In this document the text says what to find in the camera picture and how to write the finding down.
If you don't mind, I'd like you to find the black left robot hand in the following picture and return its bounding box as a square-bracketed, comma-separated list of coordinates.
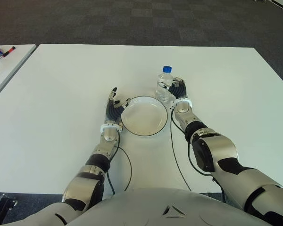
[105, 87, 133, 125]

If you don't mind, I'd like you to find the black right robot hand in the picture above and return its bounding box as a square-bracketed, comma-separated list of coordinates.
[158, 76, 188, 101]

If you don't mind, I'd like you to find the clear blue-capped water bottle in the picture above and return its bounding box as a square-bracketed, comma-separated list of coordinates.
[155, 65, 174, 102]

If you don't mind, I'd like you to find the white black-rimmed plate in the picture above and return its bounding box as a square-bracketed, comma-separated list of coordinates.
[120, 95, 168, 137]

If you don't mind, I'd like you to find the grey robot torso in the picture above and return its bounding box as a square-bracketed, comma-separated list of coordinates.
[68, 187, 272, 226]

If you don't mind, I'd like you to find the red black marker pen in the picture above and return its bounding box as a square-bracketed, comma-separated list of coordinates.
[2, 46, 17, 58]

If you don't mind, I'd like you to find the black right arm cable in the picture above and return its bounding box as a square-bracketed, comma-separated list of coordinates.
[169, 107, 193, 192]

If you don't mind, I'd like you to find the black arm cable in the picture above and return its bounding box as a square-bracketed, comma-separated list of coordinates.
[106, 130, 133, 195]
[169, 107, 193, 192]

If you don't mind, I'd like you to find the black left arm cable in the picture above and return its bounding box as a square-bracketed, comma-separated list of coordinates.
[106, 130, 133, 195]

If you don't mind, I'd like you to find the black metal frame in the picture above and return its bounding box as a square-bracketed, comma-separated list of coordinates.
[0, 193, 17, 226]

